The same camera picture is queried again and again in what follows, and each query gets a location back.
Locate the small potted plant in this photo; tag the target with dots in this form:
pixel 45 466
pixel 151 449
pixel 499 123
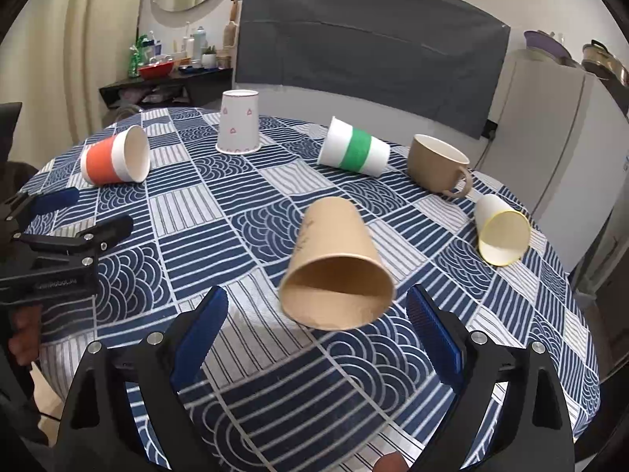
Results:
pixel 209 57

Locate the beige curtain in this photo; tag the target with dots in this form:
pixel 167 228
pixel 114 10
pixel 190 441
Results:
pixel 55 58

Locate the blue patterned tablecloth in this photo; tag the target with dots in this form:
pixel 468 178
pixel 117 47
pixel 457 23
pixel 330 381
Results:
pixel 316 367

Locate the red bowl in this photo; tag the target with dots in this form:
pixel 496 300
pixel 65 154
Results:
pixel 156 70

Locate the orange and white paper cup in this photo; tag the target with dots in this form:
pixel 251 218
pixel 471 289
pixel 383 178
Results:
pixel 121 158

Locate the brown paper cup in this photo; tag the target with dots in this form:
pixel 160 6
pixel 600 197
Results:
pixel 335 279

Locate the steel cooking pot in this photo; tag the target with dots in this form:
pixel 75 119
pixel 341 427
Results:
pixel 597 53

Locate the black side shelf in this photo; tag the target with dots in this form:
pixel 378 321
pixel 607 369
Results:
pixel 175 90

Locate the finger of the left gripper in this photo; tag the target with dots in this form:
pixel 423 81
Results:
pixel 96 240
pixel 19 210

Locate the white cup green band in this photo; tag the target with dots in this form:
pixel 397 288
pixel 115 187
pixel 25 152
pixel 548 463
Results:
pixel 352 149

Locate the white spray bottle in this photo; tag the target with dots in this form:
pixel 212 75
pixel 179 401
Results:
pixel 199 37

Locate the green plastic bottle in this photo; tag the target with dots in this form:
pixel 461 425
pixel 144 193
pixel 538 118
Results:
pixel 137 57

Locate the white refrigerator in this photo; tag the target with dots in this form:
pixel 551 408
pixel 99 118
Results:
pixel 561 147

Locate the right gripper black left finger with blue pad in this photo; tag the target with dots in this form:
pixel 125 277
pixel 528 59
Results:
pixel 98 432

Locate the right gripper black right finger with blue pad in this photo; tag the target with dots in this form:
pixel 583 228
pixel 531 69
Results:
pixel 508 413

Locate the white cup pink hearts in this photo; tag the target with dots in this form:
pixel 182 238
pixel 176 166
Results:
pixel 239 122

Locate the white cup yellow rim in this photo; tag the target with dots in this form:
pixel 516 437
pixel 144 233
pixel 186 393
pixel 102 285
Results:
pixel 503 233

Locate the purple basin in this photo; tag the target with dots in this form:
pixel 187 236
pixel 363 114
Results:
pixel 542 41

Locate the left hand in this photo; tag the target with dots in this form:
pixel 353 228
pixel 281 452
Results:
pixel 25 343

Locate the beige ceramic mug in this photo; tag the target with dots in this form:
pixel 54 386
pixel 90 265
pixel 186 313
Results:
pixel 439 167

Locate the right hand thumb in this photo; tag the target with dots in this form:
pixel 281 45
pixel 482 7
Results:
pixel 393 462

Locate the dark grey cloth cover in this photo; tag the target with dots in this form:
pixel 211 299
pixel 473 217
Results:
pixel 439 59

